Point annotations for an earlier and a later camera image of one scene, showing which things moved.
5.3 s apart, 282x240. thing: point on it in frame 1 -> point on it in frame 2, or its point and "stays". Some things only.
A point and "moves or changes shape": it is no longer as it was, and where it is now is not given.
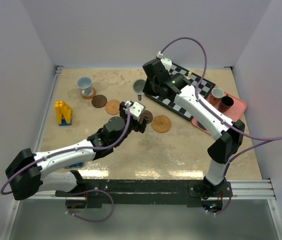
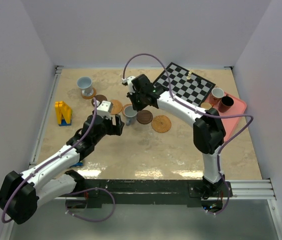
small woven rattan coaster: [112, 107] stays
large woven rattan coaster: [161, 123] stays
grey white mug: [138, 86] moves or changes shape
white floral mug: [216, 94] stays
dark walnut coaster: [148, 113] stays
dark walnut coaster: [99, 101] stays
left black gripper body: [135, 125] -> [108, 128]
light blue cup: [85, 83] stays
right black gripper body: [150, 87] -> [137, 99]
